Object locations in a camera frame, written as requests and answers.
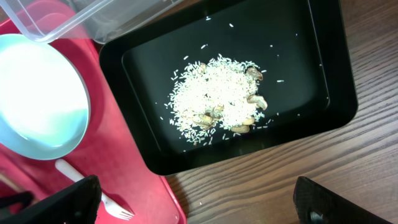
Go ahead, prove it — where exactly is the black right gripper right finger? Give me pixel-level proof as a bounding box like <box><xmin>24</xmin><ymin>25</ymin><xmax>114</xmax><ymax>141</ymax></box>
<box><xmin>293</xmin><ymin>176</ymin><xmax>391</xmax><ymax>224</ymax></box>

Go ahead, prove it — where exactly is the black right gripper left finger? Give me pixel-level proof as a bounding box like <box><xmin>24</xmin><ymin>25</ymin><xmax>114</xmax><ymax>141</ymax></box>
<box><xmin>1</xmin><ymin>175</ymin><xmax>101</xmax><ymax>224</ymax></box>

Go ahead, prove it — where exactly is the clear plastic bin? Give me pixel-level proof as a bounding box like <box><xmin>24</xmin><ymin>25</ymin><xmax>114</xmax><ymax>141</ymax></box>
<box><xmin>1</xmin><ymin>0</ymin><xmax>182</xmax><ymax>44</ymax></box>

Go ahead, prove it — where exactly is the white plastic fork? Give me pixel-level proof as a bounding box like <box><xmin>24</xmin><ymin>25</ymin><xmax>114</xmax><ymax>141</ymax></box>
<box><xmin>55</xmin><ymin>159</ymin><xmax>135</xmax><ymax>220</ymax></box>

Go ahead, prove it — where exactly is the pile of rice scraps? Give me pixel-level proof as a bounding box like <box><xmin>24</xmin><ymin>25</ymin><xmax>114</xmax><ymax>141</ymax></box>
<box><xmin>164</xmin><ymin>55</ymin><xmax>268</xmax><ymax>146</ymax></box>

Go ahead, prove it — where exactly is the light blue plate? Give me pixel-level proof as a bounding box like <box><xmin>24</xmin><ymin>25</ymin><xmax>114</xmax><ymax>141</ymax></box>
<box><xmin>1</xmin><ymin>34</ymin><xmax>91</xmax><ymax>160</ymax></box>

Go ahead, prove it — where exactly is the wooden chopstick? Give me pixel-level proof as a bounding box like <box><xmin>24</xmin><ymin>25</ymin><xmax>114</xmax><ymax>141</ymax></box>
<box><xmin>0</xmin><ymin>173</ymin><xmax>24</xmax><ymax>193</ymax></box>

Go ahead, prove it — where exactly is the red plastic tray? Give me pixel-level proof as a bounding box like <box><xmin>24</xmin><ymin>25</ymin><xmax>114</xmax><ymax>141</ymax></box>
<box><xmin>1</xmin><ymin>1</ymin><xmax>187</xmax><ymax>223</ymax></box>

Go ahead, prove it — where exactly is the black food waste tray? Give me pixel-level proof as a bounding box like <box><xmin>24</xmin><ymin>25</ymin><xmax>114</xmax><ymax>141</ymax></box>
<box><xmin>99</xmin><ymin>0</ymin><xmax>358</xmax><ymax>175</ymax></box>

